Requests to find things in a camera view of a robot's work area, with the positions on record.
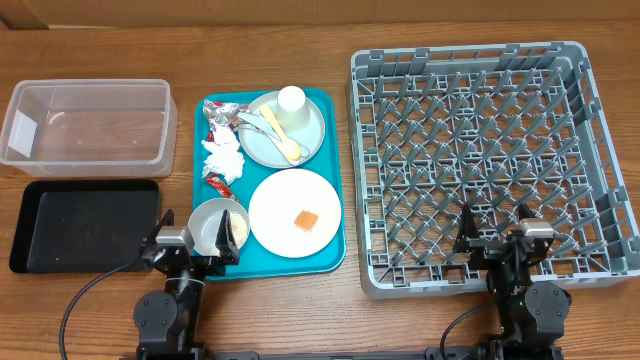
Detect rice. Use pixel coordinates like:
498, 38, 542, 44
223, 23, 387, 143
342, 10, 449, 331
229, 212, 250, 249

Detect grey bowl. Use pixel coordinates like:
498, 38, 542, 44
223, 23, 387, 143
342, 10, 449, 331
188, 198, 250, 256

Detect pink plate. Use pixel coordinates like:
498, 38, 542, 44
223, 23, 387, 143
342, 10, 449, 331
248, 168, 342, 258

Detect orange food cube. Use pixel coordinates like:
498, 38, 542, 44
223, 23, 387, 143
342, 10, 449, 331
294, 210, 319, 232

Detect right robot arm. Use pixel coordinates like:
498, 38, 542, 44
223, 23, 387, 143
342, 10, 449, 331
454, 203, 572, 360

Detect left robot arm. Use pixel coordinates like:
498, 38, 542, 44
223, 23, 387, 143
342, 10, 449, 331
133, 210, 239, 359

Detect grey dishwasher rack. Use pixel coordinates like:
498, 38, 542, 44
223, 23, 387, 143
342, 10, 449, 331
348, 41, 639, 299

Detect black waste tray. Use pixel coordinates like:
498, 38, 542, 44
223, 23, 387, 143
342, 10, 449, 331
9, 179, 161, 273

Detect red sauce packet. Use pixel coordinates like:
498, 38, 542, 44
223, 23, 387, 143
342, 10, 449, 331
205, 173, 237, 201

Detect crumpled white napkin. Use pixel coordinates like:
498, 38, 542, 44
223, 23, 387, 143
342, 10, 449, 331
201, 127, 245, 185

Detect teal serving tray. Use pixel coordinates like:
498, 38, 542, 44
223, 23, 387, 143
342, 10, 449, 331
191, 87, 347, 281

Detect yellow plastic spoon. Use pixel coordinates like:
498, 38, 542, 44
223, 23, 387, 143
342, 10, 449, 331
259, 104, 301, 165

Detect crumpled foil wrapper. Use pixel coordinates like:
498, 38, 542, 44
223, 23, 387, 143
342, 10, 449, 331
203, 99, 250, 131

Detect clear plastic bin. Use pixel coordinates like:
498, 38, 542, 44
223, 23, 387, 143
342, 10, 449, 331
1, 79, 178, 177

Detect white paper cup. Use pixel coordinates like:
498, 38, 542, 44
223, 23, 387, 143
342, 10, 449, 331
276, 85, 310, 131

